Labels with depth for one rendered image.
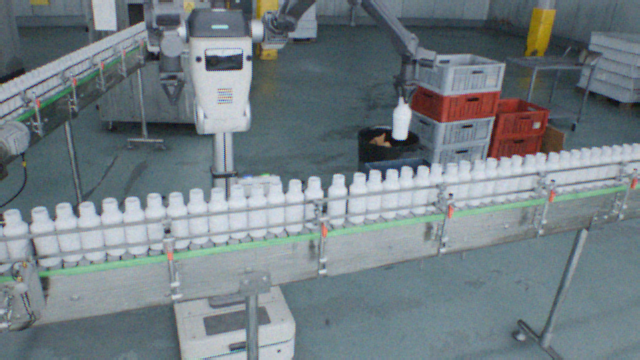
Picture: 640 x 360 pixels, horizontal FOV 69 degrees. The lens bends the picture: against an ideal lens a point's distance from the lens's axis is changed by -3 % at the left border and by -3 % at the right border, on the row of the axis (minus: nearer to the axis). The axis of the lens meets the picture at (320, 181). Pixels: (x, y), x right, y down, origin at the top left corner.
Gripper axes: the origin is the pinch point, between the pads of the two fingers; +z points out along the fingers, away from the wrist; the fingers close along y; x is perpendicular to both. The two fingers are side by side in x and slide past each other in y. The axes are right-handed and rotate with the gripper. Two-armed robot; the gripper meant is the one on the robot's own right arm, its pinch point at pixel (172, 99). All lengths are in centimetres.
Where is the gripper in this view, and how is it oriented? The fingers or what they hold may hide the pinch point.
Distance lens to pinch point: 147.4
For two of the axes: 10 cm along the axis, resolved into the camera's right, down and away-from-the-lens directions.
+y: 3.5, 4.2, -8.4
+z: -0.6, 9.0, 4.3
